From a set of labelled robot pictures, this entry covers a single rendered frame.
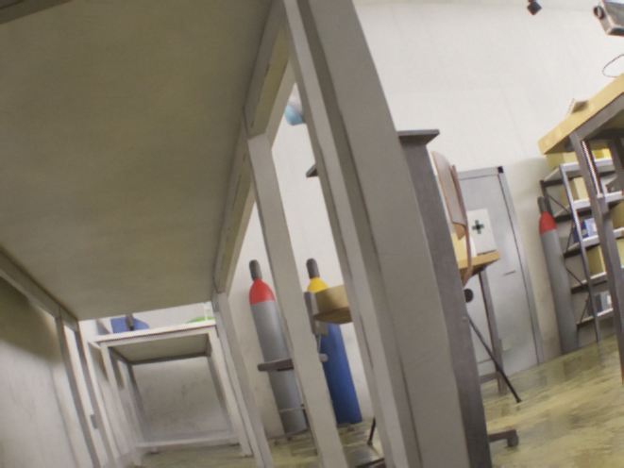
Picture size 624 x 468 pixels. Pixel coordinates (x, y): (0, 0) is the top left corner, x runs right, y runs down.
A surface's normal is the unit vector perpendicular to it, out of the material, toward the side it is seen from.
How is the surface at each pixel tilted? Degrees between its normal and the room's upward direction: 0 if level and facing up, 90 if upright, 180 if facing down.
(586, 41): 90
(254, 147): 90
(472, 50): 90
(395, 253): 90
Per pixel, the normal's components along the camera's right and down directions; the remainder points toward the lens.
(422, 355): 0.17, -0.24
